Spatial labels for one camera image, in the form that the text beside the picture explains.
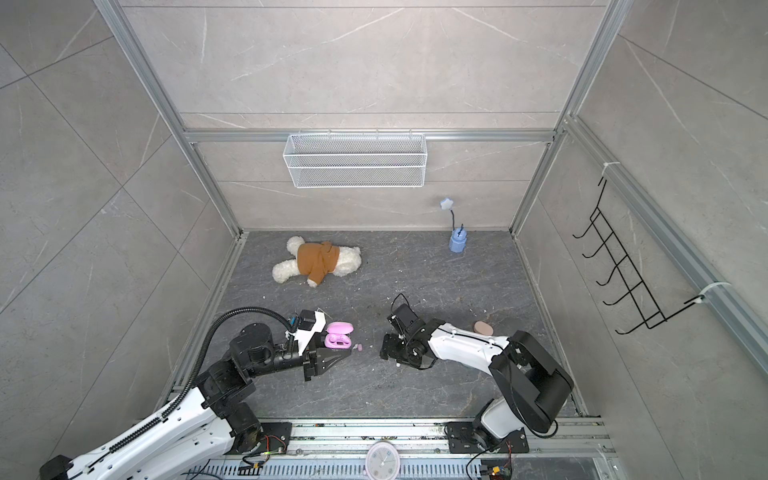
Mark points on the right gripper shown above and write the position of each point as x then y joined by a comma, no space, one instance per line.
388,350

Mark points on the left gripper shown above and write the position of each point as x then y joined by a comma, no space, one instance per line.
313,360

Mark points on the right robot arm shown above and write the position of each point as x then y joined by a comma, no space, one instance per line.
533,386

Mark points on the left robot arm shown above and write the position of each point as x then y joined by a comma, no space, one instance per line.
210,416

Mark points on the white plush dog brown shirt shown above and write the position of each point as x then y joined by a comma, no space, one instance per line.
315,261

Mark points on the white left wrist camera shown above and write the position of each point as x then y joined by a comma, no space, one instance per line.
305,326

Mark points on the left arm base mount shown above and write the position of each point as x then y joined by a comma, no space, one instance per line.
271,438

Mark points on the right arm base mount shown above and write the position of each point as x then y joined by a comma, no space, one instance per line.
466,437

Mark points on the white wire wall basket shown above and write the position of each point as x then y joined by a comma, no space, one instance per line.
356,160

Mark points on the black wall hook rack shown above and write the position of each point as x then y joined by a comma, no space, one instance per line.
626,272

